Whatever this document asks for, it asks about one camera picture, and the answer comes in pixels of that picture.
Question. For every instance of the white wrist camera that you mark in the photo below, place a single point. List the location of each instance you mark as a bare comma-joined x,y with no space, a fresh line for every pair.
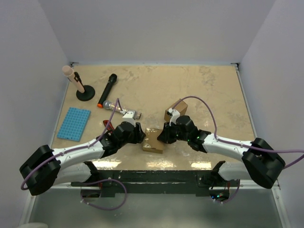
131,116
174,115

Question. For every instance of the beige microphone on stand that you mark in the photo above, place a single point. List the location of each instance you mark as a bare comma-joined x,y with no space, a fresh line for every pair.
74,79

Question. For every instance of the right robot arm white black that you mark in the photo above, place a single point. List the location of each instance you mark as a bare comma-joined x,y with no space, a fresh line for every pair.
257,161

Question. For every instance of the blue studded building plate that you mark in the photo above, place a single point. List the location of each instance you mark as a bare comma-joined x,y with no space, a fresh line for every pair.
74,124

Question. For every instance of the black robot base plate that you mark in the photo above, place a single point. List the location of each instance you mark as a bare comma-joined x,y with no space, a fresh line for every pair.
155,182

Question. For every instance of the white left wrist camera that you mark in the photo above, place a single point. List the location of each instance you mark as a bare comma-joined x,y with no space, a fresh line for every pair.
131,116

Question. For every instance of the black microphone orange end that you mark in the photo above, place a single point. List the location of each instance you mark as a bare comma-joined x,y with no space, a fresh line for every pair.
110,83

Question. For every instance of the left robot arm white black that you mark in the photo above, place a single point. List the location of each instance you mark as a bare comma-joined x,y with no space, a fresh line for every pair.
41,170

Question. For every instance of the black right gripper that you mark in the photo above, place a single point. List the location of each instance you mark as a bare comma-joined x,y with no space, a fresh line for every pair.
165,137

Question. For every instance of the small cardboard box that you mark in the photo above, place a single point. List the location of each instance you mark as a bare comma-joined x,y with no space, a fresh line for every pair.
181,107

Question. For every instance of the silver glitter microphone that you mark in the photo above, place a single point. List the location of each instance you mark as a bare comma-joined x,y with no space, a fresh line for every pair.
122,110

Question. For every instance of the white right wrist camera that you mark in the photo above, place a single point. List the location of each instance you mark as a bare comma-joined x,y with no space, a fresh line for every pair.
174,115

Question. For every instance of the taped cardboard box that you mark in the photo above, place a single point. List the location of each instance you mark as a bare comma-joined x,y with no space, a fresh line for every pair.
151,143

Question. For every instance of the red black utility knife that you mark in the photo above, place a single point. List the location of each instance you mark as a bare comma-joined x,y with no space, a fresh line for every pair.
108,125

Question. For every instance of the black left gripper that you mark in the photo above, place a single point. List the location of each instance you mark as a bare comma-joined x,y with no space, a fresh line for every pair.
139,135

